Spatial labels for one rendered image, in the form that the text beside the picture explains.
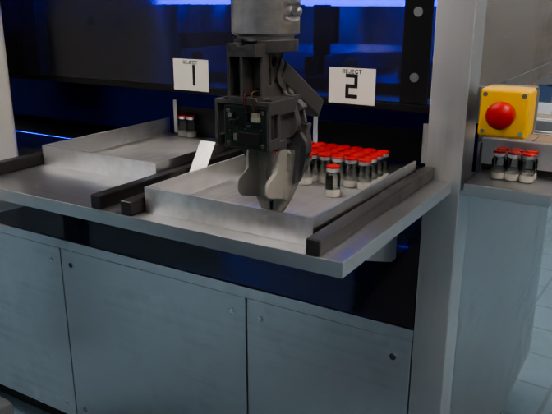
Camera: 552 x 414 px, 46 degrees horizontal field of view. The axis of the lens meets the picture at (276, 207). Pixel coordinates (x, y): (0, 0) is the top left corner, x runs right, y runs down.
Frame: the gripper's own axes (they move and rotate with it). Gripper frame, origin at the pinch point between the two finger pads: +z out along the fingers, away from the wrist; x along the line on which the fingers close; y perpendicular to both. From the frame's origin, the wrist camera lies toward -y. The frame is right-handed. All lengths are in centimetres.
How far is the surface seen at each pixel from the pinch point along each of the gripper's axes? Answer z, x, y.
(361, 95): -8.9, -5.0, -35.9
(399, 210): 3.6, 9.5, -17.2
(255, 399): 57, -27, -36
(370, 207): 1.6, 7.9, -10.4
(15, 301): 53, -104, -36
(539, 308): 92, 7, -189
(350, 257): 3.6, 11.0, 2.0
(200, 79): -10, -39, -36
